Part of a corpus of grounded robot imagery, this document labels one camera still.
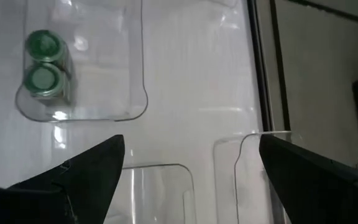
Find clear plastic bin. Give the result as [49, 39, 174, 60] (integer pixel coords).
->
[14, 0, 149, 123]
[103, 163, 198, 224]
[213, 130, 292, 224]

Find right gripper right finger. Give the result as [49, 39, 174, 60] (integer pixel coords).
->
[258, 134, 358, 224]

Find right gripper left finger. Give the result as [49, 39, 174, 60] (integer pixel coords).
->
[0, 134, 126, 224]

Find oregano jar green lid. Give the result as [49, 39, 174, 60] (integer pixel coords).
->
[24, 29, 71, 68]
[22, 62, 74, 106]

